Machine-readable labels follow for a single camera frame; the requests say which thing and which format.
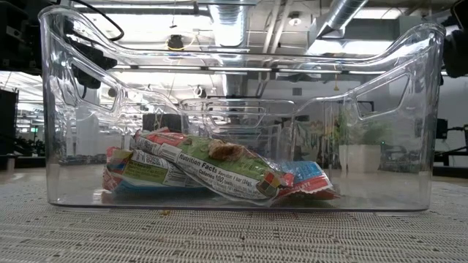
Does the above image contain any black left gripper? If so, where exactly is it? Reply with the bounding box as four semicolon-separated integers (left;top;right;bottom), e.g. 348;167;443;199
0;1;118;76

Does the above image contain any blue red granola bar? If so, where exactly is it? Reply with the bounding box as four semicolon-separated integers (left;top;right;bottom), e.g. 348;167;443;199
268;160;341;201
103;145;205;194

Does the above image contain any green red granola bar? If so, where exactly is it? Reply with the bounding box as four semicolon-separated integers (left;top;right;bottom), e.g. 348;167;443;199
129;127;295;205

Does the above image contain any black hanging ceiling device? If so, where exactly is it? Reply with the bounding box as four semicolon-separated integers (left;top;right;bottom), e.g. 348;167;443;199
167;34;185;51

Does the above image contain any black partition panel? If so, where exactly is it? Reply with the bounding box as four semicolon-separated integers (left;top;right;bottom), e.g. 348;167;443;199
0;88;19;157

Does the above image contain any narrow clear plastic bin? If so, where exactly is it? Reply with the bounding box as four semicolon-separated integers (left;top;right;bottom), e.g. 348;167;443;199
178;96;299;176

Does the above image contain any grey woven mat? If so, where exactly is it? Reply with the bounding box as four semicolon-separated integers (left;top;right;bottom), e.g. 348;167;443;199
0;178;468;263

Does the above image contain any small green potted plant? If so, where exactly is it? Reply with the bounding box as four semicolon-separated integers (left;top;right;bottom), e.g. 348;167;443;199
327;107;396;175

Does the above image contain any black monitor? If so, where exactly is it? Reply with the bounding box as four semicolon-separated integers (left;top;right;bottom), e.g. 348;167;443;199
435;118;449;140

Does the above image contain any black workbench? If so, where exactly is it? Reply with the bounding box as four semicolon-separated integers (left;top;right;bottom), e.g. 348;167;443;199
433;145;468;178

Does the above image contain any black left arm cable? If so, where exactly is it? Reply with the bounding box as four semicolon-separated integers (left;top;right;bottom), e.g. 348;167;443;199
72;0;125;42

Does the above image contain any vertical silver air duct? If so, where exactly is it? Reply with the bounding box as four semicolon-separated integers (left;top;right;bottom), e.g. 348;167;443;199
208;3;253;50

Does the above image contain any slanted silver air duct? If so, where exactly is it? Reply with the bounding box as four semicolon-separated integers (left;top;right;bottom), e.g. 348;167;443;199
309;0;369;39

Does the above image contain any wide clear bin with handles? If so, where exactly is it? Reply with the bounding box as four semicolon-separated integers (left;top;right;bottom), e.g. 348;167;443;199
38;5;447;213

